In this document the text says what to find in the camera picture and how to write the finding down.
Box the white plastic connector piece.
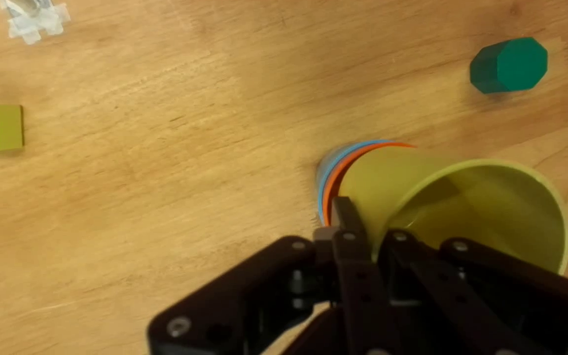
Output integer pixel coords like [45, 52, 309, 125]
[0, 0, 71, 46]

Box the orange plastic cup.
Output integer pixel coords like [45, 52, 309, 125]
[327, 141, 422, 232]

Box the yellow plastic cup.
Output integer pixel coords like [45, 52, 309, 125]
[337, 147, 568, 275]

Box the green cylinder block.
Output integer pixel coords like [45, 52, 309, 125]
[469, 38, 548, 95]

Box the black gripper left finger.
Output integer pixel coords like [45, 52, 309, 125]
[146, 198, 390, 355]

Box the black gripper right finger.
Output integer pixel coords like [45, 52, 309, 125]
[378, 230, 568, 355]

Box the blue plastic cup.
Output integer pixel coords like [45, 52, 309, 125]
[315, 139, 386, 226]

